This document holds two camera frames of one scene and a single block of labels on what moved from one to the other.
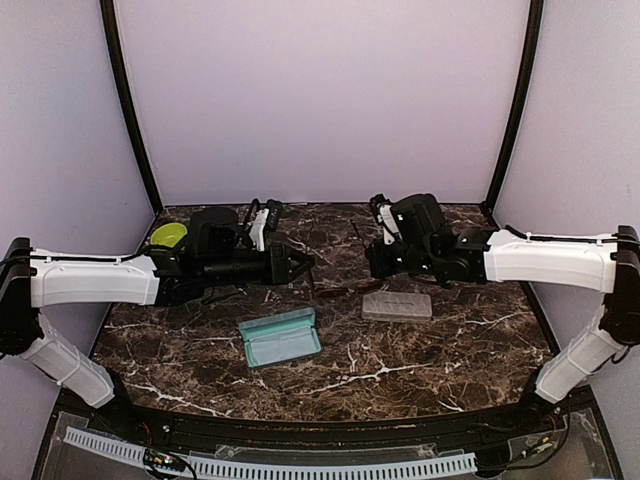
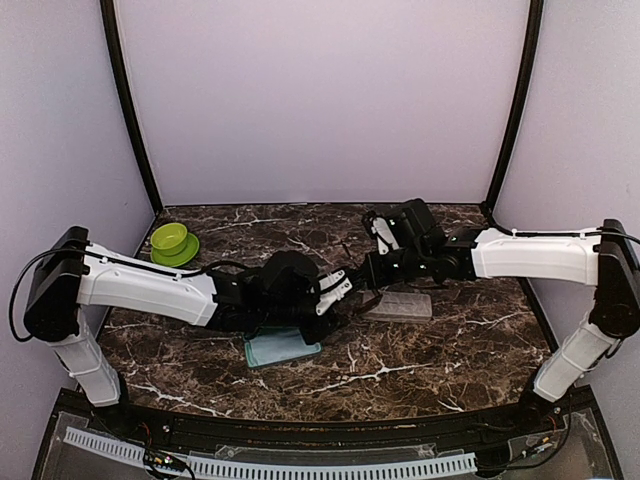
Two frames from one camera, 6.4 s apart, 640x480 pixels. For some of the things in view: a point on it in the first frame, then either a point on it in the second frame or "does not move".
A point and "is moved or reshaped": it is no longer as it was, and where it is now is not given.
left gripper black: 279,264 -> 315,333
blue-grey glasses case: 280,338 does not move
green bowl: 168,234 does not move
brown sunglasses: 334,290 is moved or reshaped
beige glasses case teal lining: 397,306 does not move
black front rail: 200,426 does not move
